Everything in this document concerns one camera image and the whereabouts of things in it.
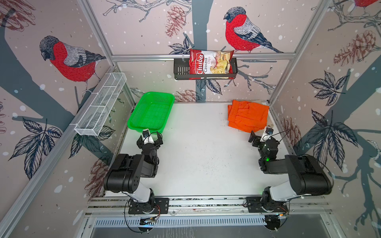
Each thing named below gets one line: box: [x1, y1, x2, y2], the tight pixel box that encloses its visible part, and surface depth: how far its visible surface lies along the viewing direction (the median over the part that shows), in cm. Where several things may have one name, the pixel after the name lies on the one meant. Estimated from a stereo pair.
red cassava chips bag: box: [189, 49, 236, 80], surface depth 90 cm
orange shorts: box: [227, 99, 270, 133], surface depth 104 cm
